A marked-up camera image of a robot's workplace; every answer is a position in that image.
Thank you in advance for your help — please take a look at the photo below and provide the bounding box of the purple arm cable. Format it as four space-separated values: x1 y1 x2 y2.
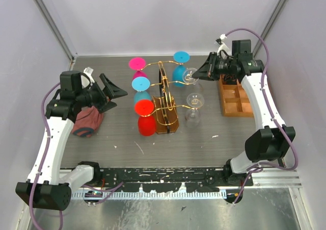
219 28 299 206
28 83 125 230

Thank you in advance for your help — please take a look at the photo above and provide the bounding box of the left aluminium corner post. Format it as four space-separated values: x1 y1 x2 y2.
34 0 77 62

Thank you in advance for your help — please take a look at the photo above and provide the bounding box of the pink wine glass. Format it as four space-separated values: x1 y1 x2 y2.
128 57 147 80

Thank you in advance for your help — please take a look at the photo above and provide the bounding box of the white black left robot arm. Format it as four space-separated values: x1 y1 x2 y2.
15 70 127 211

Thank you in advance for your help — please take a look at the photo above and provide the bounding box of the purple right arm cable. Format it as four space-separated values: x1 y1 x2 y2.
219 28 299 206

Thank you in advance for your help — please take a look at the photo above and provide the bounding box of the aluminium front rail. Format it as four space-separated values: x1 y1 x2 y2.
24 167 303 200

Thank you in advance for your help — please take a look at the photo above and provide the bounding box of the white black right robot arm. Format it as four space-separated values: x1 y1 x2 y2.
192 38 295 186

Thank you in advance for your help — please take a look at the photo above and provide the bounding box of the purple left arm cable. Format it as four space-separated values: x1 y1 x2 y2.
28 83 125 230

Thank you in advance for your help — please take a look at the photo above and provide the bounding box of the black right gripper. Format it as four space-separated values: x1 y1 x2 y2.
192 52 237 82

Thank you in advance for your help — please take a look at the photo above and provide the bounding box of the right aluminium corner post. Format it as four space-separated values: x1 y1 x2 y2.
257 0 298 45

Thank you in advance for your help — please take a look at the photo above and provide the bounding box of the clear front wine glass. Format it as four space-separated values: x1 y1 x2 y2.
185 93 205 128

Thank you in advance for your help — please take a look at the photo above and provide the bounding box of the gold wire wine glass rack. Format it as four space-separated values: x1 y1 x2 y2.
146 61 189 135

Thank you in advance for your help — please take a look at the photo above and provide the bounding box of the clear wine glass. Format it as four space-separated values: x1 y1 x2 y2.
185 93 205 128
181 68 204 95

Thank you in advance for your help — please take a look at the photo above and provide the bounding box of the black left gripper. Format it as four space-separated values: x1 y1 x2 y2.
77 73 128 113

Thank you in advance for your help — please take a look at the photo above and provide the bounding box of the folded red t-shirt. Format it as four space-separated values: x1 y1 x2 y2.
71 106 104 138

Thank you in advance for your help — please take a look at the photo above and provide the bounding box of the light blue wine glass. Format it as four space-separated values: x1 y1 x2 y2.
172 51 190 87
131 76 151 105

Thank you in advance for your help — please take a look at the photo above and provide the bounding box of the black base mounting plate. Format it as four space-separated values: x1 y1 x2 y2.
87 167 253 193

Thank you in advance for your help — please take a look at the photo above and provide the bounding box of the wooden compartment tray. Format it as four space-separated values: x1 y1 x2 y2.
218 75 254 117

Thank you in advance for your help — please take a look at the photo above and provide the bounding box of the aluminium corner post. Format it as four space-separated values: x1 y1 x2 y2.
34 0 77 62
257 0 298 45

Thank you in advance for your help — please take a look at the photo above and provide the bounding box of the red wine glass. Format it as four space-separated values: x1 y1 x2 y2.
134 99 156 136

